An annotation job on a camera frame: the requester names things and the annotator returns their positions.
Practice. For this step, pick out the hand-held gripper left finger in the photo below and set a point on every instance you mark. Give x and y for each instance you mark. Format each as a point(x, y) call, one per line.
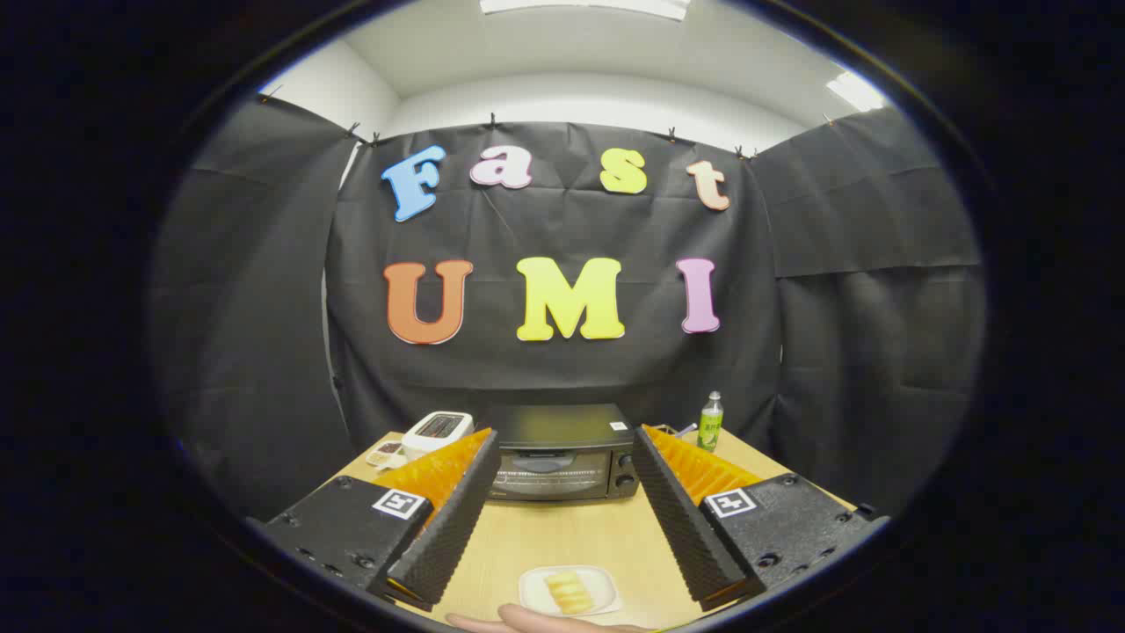
point(448, 527)

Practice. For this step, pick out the yellow bread roll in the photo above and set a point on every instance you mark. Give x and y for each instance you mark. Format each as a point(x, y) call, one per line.
point(569, 591)

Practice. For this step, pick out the white pop-up toaster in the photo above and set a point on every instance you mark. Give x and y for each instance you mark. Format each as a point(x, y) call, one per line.
point(422, 442)

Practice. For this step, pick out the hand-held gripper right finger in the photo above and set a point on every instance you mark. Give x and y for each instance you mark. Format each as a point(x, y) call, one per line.
point(685, 527)

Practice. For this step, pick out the black toaster oven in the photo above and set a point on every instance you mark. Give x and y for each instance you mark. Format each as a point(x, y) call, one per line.
point(562, 440)

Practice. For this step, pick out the long ceiling light panel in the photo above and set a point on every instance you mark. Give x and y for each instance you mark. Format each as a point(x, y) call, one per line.
point(584, 6)

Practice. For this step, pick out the small ceiling light panel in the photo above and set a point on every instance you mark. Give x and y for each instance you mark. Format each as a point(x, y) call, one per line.
point(854, 90)

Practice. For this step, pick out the green label drink bottle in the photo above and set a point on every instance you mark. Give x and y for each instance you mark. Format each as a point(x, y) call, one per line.
point(710, 426)

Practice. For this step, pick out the white rectangular plate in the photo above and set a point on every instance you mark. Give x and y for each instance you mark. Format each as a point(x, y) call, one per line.
point(534, 589)

